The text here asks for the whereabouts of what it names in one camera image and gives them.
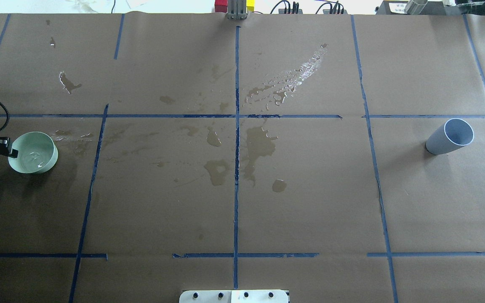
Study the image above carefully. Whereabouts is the light green bowl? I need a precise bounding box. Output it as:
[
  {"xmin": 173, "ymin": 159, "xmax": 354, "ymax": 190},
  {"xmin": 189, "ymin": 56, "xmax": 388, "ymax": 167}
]
[{"xmin": 8, "ymin": 132, "xmax": 59, "ymax": 174}]

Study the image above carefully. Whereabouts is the blue-grey plastic cup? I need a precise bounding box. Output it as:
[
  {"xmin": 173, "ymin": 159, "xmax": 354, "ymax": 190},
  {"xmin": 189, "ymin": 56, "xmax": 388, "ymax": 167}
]
[{"xmin": 425, "ymin": 118, "xmax": 474, "ymax": 155}]

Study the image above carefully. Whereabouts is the red cube block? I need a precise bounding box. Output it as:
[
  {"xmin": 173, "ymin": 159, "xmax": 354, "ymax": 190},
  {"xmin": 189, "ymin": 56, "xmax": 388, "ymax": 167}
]
[{"xmin": 214, "ymin": 0, "xmax": 228, "ymax": 13}]

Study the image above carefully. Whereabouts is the yellow cube block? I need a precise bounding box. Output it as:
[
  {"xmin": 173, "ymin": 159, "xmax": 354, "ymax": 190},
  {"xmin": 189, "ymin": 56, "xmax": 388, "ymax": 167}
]
[{"xmin": 246, "ymin": 0, "xmax": 256, "ymax": 12}]

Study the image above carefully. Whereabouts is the metal cup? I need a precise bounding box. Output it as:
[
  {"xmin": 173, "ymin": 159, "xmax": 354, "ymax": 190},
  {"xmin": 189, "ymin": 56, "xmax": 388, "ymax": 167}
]
[{"xmin": 404, "ymin": 0, "xmax": 428, "ymax": 15}]

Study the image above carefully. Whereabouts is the black box under cup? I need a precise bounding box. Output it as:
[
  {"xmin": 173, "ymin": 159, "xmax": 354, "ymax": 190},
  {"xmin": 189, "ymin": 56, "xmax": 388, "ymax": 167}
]
[{"xmin": 375, "ymin": 0, "xmax": 464, "ymax": 16}]

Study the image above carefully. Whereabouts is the aluminium frame post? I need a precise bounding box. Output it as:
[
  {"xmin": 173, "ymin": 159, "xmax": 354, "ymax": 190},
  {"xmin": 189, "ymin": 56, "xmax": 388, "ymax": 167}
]
[{"xmin": 227, "ymin": 0, "xmax": 248, "ymax": 20}]

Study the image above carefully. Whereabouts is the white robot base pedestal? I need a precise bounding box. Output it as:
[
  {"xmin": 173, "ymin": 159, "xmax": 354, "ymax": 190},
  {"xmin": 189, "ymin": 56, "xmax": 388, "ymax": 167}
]
[{"xmin": 179, "ymin": 289, "xmax": 290, "ymax": 303}]

